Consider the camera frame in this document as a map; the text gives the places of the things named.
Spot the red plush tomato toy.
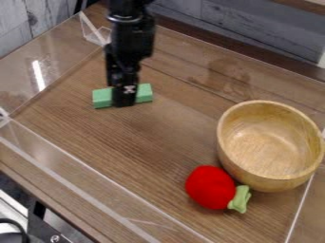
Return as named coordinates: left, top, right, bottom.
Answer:
left=185, top=165, right=251, bottom=214

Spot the clear acrylic corner bracket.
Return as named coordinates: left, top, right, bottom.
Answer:
left=78, top=12, right=111, bottom=47

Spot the black table clamp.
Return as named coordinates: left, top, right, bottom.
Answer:
left=26, top=201, right=72, bottom=243

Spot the green rectangular block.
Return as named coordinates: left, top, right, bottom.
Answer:
left=92, top=84, right=153, bottom=109

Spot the light wooden bowl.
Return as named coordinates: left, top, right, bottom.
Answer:
left=215, top=100, right=325, bottom=193

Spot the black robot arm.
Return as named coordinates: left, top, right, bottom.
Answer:
left=104, top=0, right=156, bottom=107

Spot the clear acrylic tray wall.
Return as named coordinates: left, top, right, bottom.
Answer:
left=0, top=108, right=212, bottom=243

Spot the black cable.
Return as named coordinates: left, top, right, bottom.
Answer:
left=0, top=217, right=30, bottom=243

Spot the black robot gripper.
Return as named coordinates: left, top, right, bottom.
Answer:
left=104, top=12, right=155, bottom=107

